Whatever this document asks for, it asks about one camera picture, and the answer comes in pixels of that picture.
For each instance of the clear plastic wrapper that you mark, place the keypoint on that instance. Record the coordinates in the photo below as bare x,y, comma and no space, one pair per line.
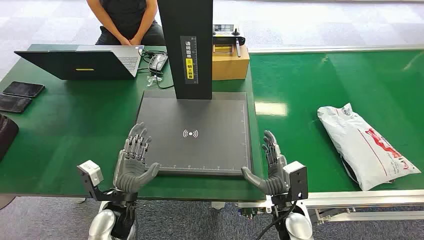
154,80

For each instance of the black weighing device with column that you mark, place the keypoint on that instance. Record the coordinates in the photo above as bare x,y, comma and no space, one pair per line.
198,139

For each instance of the black smartphone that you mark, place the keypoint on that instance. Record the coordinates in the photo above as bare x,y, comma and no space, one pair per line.
13,103
24,89

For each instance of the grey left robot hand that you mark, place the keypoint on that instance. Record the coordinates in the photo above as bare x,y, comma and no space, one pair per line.
130,175

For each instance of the grey power adapter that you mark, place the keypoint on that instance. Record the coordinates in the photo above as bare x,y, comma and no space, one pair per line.
158,62

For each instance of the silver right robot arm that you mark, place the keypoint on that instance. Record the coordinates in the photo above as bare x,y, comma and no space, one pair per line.
298,227

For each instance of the black remote controller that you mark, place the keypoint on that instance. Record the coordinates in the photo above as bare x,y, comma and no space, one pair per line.
228,38

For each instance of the white table foot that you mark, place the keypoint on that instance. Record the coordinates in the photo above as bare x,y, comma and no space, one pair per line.
218,205

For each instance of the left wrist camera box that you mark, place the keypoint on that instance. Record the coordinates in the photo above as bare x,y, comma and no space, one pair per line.
91,172

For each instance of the person's left forearm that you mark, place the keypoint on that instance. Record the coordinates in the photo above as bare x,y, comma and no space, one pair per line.
147,20

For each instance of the black open laptop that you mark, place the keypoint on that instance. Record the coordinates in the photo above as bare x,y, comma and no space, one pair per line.
79,64

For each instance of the person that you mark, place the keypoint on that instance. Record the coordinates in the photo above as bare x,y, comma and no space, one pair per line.
122,16

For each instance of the person's right hand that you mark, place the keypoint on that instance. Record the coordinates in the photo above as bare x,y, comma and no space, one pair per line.
125,41

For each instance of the white package with red print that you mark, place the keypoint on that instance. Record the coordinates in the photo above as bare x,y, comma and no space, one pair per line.
361,145

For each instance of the dark brown basket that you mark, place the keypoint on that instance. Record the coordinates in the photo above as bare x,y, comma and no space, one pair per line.
6,134

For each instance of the green conveyor with aluminium frame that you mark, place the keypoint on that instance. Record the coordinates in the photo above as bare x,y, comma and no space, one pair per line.
348,79

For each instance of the brown cardboard box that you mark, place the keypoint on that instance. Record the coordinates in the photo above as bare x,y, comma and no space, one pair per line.
230,66

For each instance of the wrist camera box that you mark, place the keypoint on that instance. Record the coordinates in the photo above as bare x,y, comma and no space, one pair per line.
91,172
298,179

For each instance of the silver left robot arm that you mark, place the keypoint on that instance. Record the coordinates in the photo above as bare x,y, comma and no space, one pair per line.
102,223

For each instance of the person's right forearm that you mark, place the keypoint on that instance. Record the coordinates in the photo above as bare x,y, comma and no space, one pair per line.
106,20

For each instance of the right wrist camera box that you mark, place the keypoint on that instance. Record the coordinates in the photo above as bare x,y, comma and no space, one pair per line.
298,179

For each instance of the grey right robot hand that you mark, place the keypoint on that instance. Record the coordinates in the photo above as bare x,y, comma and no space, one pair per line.
275,184

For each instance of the person's left hand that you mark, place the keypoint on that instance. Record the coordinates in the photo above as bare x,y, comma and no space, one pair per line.
136,41

